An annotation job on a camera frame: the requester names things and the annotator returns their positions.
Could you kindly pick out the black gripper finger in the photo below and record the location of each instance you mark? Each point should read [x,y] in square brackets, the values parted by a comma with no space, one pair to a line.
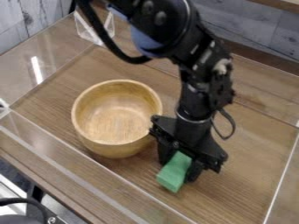
[167,148]
[193,171]

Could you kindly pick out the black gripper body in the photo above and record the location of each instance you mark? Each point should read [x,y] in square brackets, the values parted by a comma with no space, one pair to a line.
[192,135]

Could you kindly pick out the green rectangular block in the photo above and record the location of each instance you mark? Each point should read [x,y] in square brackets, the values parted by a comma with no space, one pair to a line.
[172,173]

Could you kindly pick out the wooden bowl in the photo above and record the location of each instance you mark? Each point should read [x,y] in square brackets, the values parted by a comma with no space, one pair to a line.
[111,118]

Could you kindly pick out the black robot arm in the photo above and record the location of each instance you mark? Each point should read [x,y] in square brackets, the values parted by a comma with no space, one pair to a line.
[168,31]

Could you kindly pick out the black table leg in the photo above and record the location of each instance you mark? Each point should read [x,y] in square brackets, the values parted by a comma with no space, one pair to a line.
[43,213]

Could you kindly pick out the clear acrylic tray wall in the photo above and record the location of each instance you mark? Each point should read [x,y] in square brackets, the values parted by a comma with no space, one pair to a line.
[51,68]

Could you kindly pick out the clear acrylic corner bracket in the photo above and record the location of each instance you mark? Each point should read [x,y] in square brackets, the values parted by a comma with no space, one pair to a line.
[87,32]

